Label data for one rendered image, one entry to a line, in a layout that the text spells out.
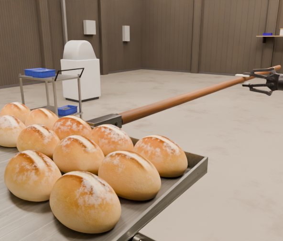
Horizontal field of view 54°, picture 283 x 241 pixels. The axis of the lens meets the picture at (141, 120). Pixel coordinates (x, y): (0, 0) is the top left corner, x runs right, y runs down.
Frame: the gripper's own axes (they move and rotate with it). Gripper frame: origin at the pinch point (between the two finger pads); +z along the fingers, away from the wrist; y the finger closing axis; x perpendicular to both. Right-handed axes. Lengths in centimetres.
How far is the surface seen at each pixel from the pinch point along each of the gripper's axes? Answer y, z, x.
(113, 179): -1, -21, -115
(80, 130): -2, -4, -106
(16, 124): -3, 7, -112
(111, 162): -2, -20, -114
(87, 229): 1, -24, -122
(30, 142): -2, -2, -115
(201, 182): 119, 62, 97
